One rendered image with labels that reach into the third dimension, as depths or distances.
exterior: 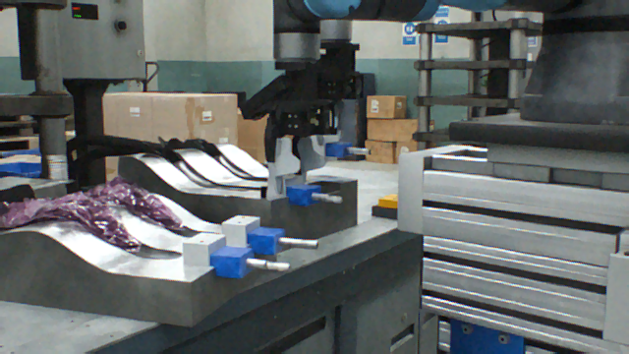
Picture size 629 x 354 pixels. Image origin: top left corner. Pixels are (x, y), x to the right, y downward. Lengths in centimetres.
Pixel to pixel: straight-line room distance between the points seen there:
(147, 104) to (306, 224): 419
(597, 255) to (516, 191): 10
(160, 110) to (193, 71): 508
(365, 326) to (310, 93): 52
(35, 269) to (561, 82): 64
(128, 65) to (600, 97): 148
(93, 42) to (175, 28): 814
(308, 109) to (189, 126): 399
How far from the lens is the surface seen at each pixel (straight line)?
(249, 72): 977
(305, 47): 100
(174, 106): 502
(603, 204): 66
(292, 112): 101
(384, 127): 799
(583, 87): 65
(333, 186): 117
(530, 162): 67
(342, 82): 131
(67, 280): 84
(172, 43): 991
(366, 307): 129
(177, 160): 126
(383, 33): 844
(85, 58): 183
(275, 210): 101
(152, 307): 78
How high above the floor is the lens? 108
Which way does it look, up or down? 9 degrees down
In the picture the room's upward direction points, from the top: straight up
